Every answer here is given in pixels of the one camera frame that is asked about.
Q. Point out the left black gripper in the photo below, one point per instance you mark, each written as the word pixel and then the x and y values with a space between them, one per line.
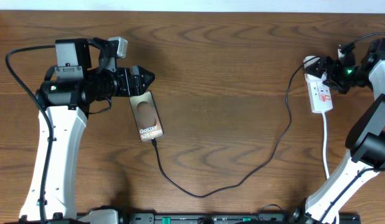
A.
pixel 137 88

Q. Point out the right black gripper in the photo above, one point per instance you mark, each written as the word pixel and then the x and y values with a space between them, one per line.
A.
pixel 334 63

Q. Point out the white power strip socket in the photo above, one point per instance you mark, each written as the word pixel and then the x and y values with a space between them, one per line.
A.
pixel 319 94

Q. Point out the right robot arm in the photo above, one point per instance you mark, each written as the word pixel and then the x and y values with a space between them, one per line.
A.
pixel 365 144

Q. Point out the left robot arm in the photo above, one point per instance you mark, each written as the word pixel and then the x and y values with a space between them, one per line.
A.
pixel 86 71

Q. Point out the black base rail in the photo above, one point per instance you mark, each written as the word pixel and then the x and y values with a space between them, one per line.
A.
pixel 150 218

